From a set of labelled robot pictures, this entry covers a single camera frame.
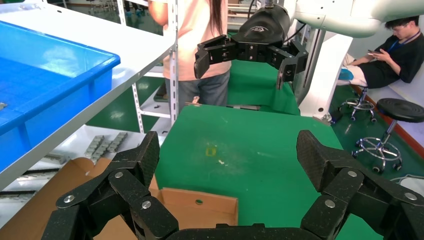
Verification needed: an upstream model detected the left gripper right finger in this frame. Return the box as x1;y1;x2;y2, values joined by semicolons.
296;129;424;240

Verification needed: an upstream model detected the white metal shelf rack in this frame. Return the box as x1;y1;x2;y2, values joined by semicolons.
0;0;180;229

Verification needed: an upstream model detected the person in pink shirt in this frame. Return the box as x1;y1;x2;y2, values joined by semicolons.
148;0;233;114

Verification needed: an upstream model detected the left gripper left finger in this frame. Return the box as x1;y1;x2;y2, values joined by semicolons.
41;130;180;240

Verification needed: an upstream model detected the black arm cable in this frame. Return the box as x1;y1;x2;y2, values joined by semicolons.
283;22;308;44

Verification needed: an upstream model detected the metal binder clip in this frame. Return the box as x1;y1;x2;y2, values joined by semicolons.
184;95;202;108

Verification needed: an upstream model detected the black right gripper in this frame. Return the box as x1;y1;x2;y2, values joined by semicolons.
193;4;309;90

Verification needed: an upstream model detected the blue plastic tray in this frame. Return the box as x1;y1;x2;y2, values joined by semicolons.
0;20;121;174

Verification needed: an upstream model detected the black round stool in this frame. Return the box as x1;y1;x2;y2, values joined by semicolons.
351;97;424;174

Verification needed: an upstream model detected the grey metal connector strip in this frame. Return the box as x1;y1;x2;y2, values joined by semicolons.
106;131;129;154
94;139;114;161
84;135;106;163

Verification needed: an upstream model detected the chrome swivel chair base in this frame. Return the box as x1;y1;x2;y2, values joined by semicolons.
337;86;379;124

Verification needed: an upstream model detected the white robot body column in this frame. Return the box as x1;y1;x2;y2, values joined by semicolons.
298;29;354;121

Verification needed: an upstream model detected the seated person in black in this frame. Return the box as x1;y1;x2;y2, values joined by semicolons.
337;15;424;90

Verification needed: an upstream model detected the brown cardboard box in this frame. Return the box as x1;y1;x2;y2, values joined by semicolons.
0;157;239;240

